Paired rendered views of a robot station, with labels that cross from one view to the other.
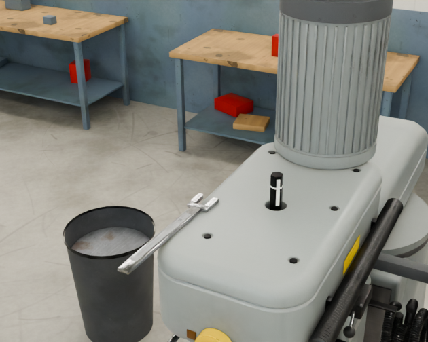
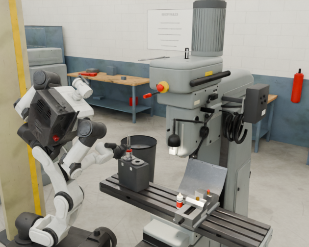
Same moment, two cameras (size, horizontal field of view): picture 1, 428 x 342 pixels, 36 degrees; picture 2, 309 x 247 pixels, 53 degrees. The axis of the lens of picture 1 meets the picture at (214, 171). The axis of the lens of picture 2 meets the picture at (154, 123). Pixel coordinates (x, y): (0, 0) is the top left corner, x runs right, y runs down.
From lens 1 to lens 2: 0.95 m
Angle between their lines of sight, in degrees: 13
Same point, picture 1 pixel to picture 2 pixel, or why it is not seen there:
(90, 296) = not seen: hidden behind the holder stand
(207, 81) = not seen: hidden behind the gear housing
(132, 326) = not seen: hidden behind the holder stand
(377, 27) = (220, 10)
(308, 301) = (190, 70)
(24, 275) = (103, 166)
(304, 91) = (198, 30)
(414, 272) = (236, 99)
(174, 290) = (153, 71)
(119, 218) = (143, 140)
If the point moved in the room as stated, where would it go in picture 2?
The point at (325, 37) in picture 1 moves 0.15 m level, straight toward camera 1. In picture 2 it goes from (204, 12) to (199, 11)
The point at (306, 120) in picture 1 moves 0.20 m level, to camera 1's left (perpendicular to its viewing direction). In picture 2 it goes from (199, 40) to (166, 39)
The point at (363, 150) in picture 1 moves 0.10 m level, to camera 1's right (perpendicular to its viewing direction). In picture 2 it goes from (217, 51) to (234, 52)
